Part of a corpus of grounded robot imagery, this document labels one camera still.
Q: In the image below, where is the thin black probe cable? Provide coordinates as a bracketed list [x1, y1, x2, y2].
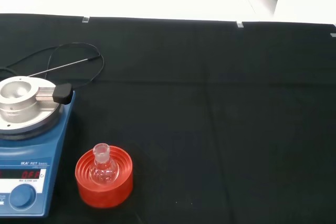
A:
[0, 42, 105, 89]

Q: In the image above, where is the blue-base heater with steel plate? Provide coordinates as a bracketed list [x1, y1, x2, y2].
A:
[0, 76, 77, 218]

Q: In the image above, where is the red ribbed flask ring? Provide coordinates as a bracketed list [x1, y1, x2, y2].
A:
[75, 144, 134, 209]

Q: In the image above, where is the thin steel probe rod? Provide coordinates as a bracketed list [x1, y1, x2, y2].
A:
[27, 57, 102, 78]

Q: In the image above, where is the black bench cloth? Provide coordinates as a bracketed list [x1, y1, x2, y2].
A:
[0, 13, 336, 224]

